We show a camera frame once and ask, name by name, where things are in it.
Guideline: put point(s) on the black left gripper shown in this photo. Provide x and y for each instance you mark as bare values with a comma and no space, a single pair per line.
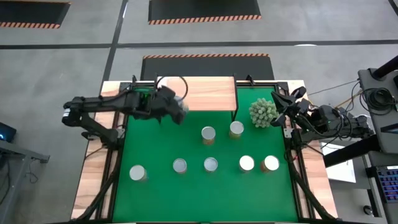
163,104

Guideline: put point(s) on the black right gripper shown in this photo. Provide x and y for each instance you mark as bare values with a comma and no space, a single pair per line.
298,110

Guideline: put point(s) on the peaches can blue-green label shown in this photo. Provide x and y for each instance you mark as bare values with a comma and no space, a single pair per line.
184,105

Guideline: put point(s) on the red label can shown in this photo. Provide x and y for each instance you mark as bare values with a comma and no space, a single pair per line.
208,133

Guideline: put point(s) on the oranges can green label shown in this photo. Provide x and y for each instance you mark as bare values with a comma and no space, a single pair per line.
236,128

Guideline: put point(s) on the can with orange-brown label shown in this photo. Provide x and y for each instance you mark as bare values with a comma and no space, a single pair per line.
270,163

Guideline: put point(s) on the orange circle-pattern can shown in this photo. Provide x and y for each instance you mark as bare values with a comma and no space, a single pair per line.
179,165

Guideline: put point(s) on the cherries can blue-green label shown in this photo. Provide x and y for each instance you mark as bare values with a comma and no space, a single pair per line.
246,162

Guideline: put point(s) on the sliced pears green can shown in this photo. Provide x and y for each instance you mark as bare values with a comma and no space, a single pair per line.
211,164

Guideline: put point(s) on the Saucy O's white can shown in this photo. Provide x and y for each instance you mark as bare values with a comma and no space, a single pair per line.
137,172

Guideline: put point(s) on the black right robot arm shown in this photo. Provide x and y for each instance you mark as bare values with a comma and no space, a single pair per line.
357,129

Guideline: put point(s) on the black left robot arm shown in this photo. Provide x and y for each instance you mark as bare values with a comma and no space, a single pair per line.
102,102

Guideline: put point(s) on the green potted plant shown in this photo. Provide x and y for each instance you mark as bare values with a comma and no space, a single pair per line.
262,112

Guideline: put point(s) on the small black clamp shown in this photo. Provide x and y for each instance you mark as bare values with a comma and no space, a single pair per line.
134,80
248,79

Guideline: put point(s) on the black hazard-striped floor mat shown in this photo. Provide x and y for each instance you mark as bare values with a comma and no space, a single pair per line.
32,14
203,11
206,67

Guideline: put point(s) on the black bar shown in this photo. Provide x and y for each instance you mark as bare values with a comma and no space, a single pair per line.
351,152

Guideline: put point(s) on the white paper sheet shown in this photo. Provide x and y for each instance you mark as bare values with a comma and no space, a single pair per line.
342,171

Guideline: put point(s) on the green table mat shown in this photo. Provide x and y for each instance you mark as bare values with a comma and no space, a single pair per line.
186,199

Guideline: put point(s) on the grey equipment cart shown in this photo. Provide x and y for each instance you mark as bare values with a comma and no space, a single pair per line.
370,81

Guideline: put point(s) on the black pole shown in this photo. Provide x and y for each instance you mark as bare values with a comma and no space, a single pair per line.
385,67

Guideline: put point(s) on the keyboard with coloured keys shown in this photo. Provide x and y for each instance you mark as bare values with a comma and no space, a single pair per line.
388,183

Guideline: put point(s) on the grey desk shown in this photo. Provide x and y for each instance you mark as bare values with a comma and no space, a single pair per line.
21,152

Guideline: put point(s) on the black device blue light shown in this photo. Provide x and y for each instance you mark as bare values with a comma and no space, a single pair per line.
6,132

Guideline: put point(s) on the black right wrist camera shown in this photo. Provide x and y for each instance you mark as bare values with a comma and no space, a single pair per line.
299,91

